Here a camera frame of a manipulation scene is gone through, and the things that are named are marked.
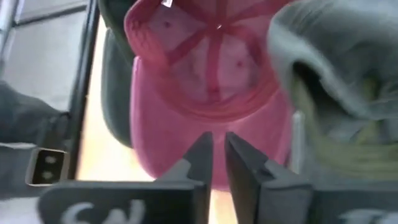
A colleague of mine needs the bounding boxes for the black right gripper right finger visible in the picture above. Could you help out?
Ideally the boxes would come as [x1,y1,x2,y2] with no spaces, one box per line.
[224,131,398,224]

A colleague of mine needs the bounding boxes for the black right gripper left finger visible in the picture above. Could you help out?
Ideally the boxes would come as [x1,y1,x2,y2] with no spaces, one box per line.
[37,131,215,224]

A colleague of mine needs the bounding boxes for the maroon baseball cap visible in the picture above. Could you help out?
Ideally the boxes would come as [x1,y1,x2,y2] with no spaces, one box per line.
[123,0,295,191]

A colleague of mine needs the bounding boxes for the small two-lens camera box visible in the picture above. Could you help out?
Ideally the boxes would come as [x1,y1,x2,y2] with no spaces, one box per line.
[24,147,70,187]

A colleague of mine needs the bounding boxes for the black aluminium frame rail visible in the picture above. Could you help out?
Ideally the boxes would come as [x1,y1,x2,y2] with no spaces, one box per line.
[67,0,101,181]

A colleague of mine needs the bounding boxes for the dark grey mount block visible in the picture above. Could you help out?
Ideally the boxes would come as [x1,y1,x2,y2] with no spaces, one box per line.
[0,80,71,200]

